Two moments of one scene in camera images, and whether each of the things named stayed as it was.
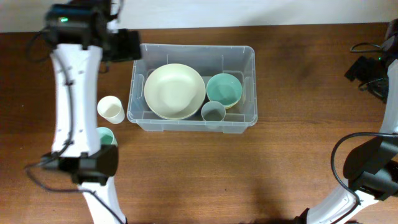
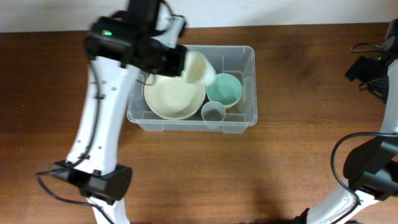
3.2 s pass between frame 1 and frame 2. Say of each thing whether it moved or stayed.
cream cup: moved
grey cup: stayed
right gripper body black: stayed
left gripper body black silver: moved
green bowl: stayed
